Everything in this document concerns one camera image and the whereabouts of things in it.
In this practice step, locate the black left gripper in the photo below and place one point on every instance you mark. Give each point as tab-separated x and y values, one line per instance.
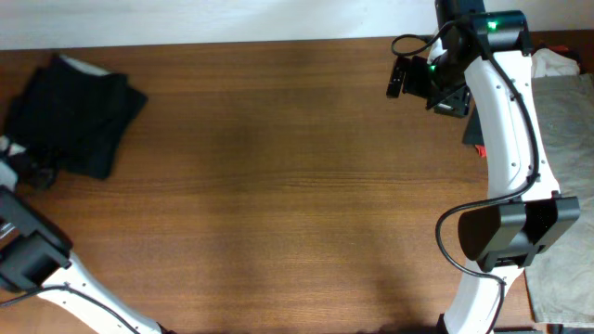
51	171

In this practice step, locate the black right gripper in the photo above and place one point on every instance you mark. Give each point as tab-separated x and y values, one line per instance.
454	105

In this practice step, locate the black trousers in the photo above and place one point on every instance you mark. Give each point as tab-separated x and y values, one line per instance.
75	114

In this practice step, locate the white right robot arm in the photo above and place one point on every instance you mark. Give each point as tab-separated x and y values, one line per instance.
482	60

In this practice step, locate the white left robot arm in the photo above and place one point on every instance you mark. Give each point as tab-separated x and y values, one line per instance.
39	262

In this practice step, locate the black garment in pile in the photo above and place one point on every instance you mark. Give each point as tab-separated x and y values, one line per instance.
473	133

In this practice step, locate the red garment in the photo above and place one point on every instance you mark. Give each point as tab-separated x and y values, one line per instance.
481	151

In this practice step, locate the grey folded trousers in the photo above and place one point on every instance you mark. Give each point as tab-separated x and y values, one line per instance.
560	281

